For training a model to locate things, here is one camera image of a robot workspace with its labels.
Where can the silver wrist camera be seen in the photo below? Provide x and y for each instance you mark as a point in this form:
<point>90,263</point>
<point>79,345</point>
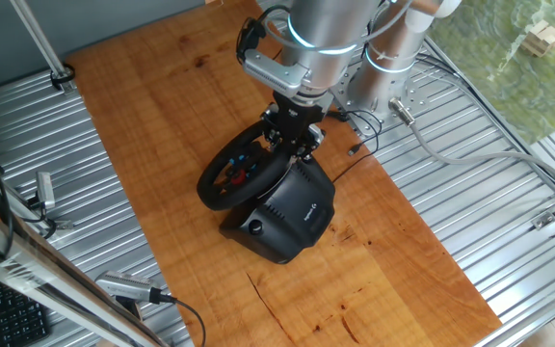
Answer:
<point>272,72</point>

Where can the silver robot mounting plate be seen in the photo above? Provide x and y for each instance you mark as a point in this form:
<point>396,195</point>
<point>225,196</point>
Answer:
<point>414,94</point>

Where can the black steering wheel base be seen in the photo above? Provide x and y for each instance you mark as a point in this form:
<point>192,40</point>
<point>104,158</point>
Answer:
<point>297,226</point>

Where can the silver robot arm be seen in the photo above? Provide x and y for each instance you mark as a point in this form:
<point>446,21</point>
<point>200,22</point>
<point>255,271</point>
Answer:
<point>325,38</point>

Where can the small wooden block pile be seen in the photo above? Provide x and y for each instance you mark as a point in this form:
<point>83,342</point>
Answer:
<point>542,38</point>

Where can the black racing steering wheel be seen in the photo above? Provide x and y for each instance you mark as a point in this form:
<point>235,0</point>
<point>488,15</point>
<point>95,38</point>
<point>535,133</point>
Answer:
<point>210,193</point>

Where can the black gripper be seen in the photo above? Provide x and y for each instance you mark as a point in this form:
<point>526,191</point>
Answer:
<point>297,118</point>

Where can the small silver camera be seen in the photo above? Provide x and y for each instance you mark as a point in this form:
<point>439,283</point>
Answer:
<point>45,190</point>

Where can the silver stand pole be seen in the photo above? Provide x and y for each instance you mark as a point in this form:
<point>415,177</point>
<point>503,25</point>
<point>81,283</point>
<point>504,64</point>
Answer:
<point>41,43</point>

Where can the taped aluminium frame beam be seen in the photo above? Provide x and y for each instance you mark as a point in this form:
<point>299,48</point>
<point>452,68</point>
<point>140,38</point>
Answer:
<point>41,270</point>

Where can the ribbed silver camera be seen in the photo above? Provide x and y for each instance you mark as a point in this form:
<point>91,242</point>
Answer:
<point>123,286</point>

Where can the black keyboard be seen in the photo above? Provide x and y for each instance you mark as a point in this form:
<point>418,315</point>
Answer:
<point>12,318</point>

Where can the metal corner bracket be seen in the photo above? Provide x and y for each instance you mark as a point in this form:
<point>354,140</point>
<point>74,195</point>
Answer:
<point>543,220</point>

